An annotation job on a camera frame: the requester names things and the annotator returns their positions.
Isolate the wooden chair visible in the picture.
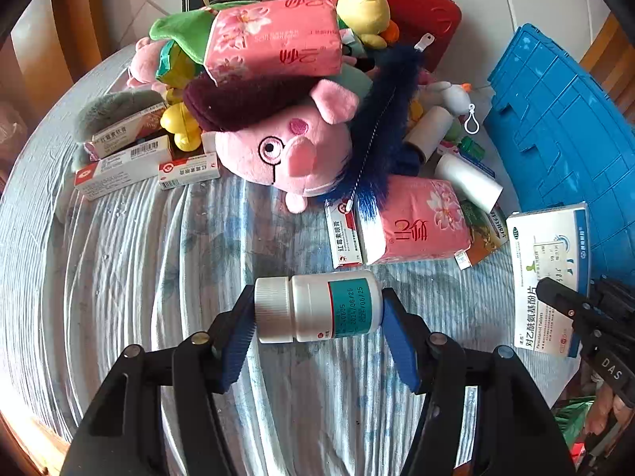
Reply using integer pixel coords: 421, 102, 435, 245
578, 12, 635, 110
0, 0, 117, 110

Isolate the dark blue fluffy duster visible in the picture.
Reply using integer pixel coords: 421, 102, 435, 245
327, 32, 437, 221

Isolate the blue white striped tablecloth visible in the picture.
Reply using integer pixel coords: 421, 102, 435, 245
0, 44, 581, 444

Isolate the brown cardboard tube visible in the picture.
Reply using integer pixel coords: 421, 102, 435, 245
403, 106, 454, 164

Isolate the grey fluffy plush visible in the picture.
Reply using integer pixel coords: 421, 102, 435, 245
74, 90, 164, 169

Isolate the pink pig plush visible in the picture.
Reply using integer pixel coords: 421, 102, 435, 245
213, 79, 360, 214

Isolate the white and blue medicine box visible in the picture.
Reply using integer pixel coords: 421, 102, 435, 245
506, 202, 591, 358

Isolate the person's right hand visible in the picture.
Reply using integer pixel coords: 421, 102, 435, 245
584, 386, 621, 437

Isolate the small green bottle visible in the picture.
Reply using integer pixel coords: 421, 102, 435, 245
459, 136, 487, 159

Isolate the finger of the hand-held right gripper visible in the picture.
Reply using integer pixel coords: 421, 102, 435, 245
590, 275, 635, 308
536, 276, 603, 330

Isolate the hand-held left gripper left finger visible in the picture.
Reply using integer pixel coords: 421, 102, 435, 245
60, 285, 259, 476

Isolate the white ointment box red print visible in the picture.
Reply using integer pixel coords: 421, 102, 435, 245
89, 109, 169, 157

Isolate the yellow duck plush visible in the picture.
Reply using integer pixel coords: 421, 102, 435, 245
336, 0, 400, 50

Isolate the small yellow rubber duck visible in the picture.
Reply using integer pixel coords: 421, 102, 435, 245
160, 102, 204, 152

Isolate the red plastic suitcase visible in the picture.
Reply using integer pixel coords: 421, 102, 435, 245
317, 0, 462, 73

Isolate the small blue white box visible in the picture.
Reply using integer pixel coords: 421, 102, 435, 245
464, 156, 497, 179

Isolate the green plush toy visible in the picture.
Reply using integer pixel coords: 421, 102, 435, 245
149, 2, 219, 65

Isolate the long white medicine box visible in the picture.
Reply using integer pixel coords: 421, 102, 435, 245
73, 135, 173, 202

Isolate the small pink plush toy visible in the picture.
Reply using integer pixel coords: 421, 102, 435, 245
126, 37, 172, 90

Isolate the pink tissue pack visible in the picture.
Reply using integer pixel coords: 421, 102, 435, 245
203, 0, 345, 83
356, 176, 472, 265

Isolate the small white red medicine box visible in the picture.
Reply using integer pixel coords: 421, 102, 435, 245
158, 153, 221, 190

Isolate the maroon knit hat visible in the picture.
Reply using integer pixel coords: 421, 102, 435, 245
183, 75, 328, 132

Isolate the blue plastic crate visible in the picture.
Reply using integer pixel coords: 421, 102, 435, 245
483, 24, 635, 303

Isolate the white goose plush keychain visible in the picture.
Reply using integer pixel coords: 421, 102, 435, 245
421, 81, 482, 134

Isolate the teal plush toy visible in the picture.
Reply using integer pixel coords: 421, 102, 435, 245
340, 64, 375, 102

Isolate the orange and green box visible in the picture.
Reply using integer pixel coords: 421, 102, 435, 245
456, 201, 511, 266

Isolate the white pill bottle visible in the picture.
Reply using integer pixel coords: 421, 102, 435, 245
254, 270, 385, 344

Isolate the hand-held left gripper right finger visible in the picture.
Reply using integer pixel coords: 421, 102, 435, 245
381, 288, 579, 476

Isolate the green plastic bag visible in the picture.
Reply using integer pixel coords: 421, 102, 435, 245
553, 397, 596, 449

